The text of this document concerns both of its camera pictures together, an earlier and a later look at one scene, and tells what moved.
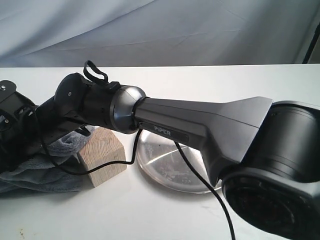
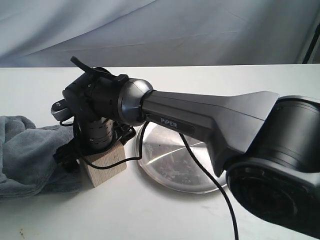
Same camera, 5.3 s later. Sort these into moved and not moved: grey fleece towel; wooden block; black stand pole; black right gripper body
Moved: black right gripper body
Not moved: black stand pole; grey fleece towel; wooden block
